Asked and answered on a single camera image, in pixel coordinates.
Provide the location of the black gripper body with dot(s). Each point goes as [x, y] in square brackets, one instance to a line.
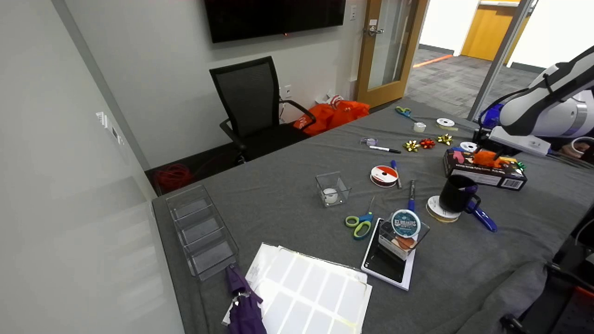
[486, 135]

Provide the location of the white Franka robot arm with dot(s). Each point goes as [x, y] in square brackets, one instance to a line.
[545, 109]

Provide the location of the orange glove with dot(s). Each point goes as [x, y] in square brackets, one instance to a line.
[486, 159]

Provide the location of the black glove box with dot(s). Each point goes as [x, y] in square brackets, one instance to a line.
[489, 177]

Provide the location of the white ribbon spool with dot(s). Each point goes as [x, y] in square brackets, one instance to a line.
[469, 148]
[447, 122]

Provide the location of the gold gift bow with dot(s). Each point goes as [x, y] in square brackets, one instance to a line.
[411, 146]
[447, 140]

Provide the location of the green gift bow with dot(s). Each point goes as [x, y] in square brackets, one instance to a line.
[519, 166]

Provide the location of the red gift bow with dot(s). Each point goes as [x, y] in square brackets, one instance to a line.
[428, 144]

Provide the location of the black mug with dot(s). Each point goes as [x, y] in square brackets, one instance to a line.
[458, 194]

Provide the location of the clear tape roll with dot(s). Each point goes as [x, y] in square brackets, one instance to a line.
[421, 127]

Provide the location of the blue utility knife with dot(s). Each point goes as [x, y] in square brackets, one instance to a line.
[484, 216]

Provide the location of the white tape roll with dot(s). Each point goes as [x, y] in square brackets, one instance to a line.
[441, 213]

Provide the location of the blue grey marker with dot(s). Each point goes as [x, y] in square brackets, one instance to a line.
[411, 198]

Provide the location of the blue pen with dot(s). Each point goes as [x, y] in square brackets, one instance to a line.
[395, 170]

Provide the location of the black marker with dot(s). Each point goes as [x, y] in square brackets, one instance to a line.
[385, 149]

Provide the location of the yellow hallway door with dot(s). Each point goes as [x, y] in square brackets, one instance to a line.
[491, 29]

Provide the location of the red white round object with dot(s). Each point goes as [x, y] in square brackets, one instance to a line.
[385, 177]

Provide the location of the small clear cap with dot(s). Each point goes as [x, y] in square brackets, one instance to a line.
[370, 142]

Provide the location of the wooden door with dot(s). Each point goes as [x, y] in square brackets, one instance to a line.
[391, 49]

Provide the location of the orange bag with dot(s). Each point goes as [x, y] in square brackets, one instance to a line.
[335, 116]

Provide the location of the clear plastic container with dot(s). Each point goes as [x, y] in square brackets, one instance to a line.
[331, 190]

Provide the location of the grey table cloth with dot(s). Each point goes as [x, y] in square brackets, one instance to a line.
[291, 155]

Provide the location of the black office chair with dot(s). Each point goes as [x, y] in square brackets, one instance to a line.
[253, 105]

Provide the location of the white label sheets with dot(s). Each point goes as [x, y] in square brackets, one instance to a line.
[309, 298]

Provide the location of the purple cloth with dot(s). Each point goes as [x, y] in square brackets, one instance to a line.
[244, 307]

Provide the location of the clear organizer tray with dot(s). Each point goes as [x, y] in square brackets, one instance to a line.
[202, 233]

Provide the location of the black wall television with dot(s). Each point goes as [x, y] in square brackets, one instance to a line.
[272, 18]

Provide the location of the white wall outlet plate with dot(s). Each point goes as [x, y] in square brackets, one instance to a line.
[109, 123]

